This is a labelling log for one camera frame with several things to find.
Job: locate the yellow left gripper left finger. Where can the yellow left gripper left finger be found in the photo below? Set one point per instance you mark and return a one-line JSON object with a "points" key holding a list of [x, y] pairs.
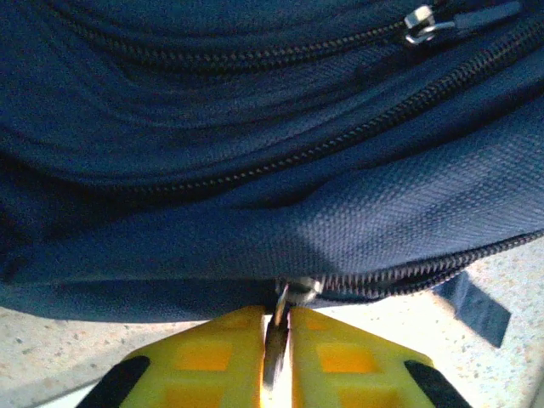
{"points": [[200, 374]]}

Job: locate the navy blue backpack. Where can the navy blue backpack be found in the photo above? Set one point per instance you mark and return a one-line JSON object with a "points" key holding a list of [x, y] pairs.
{"points": [[212, 149]]}

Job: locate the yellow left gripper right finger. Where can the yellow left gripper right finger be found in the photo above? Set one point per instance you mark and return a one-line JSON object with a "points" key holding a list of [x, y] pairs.
{"points": [[353, 374]]}

